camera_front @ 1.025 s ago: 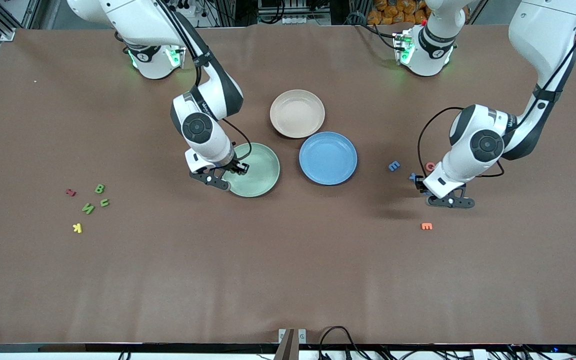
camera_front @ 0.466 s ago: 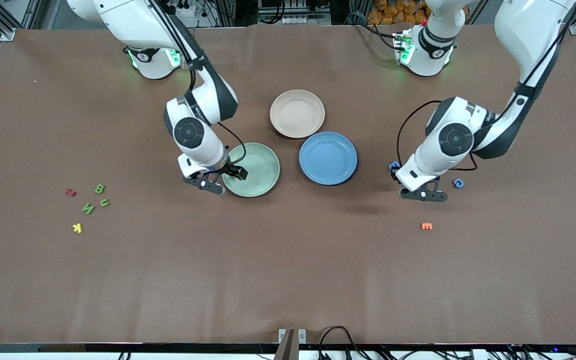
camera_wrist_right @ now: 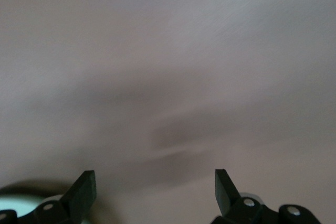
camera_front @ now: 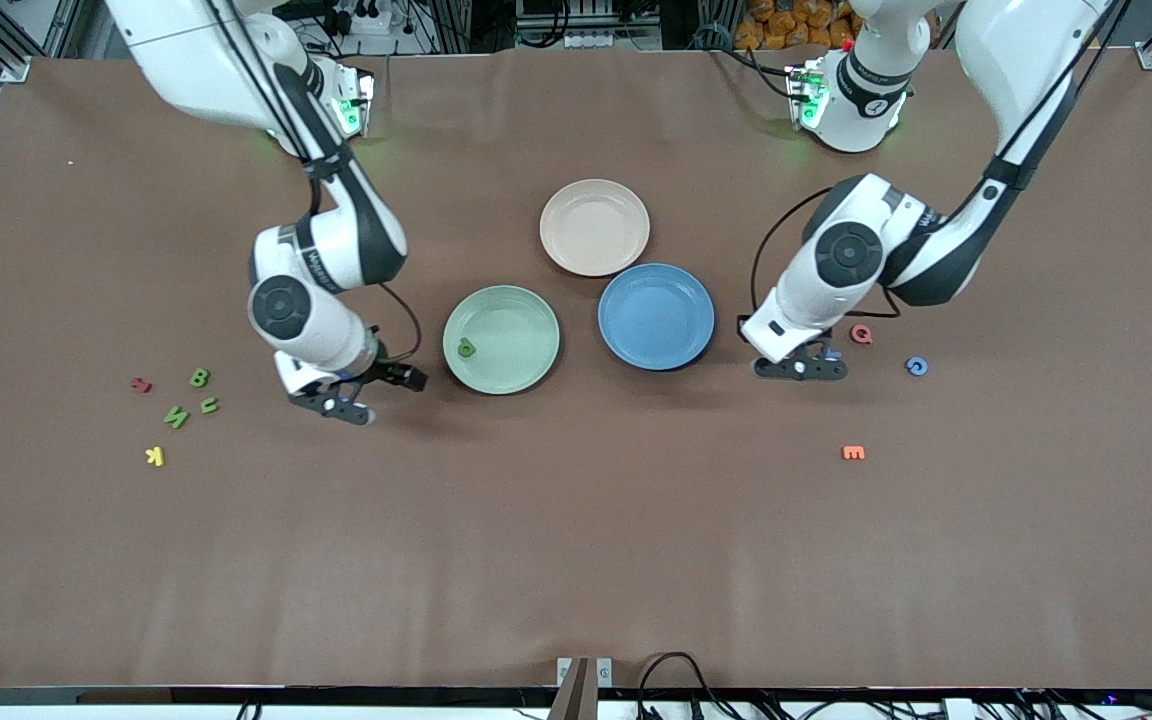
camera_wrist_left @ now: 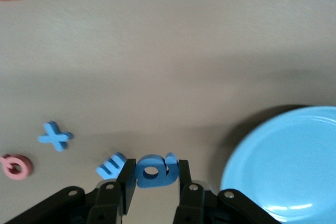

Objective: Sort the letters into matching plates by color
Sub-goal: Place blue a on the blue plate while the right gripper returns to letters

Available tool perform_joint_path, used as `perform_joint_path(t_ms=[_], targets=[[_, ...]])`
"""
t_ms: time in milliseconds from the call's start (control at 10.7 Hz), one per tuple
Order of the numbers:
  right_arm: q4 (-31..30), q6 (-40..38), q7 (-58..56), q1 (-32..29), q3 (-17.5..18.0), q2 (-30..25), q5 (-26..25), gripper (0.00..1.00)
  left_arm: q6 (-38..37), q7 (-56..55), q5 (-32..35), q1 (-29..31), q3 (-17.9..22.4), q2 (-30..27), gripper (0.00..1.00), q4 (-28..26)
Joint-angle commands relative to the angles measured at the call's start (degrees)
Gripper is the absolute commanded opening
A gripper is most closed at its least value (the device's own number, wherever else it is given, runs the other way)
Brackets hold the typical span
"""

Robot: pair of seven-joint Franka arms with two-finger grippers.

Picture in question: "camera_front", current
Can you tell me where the blue round plate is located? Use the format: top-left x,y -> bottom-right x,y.
597,262 -> 716,372

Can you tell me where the black table edge strip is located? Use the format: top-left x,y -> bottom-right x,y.
0,686 -> 1152,707

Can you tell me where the bag of orange fruit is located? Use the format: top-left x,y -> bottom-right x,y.
734,0 -> 862,51

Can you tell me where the black looped cable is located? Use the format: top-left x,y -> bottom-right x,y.
636,651 -> 737,720

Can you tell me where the brown table cover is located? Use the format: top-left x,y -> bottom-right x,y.
0,48 -> 1152,691

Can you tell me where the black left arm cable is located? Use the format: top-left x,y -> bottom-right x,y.
746,0 -> 1132,323

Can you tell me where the beige round plate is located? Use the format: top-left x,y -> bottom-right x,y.
539,178 -> 652,278

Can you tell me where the white power strip with plugs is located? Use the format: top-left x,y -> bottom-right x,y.
321,0 -> 395,36

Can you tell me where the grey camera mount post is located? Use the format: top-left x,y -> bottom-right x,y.
546,655 -> 615,720

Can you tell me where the green round plate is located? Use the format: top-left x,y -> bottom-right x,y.
442,285 -> 562,396

